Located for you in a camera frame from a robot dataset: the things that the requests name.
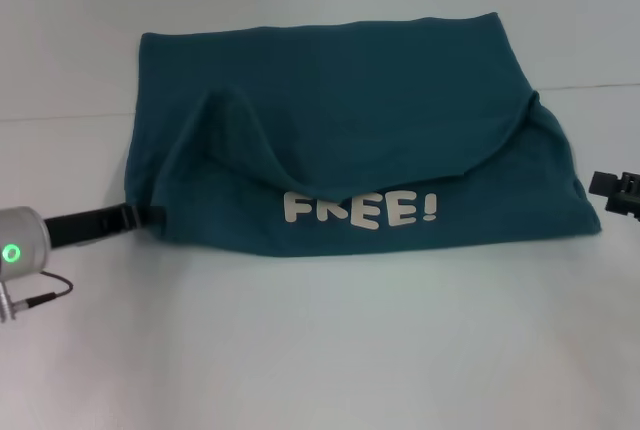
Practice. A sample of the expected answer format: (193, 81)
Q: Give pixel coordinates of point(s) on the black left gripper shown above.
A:
(85, 227)

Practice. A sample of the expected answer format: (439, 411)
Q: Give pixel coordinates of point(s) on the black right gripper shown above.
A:
(627, 197)

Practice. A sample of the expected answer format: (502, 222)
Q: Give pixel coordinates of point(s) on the teal blue t-shirt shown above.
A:
(350, 100)

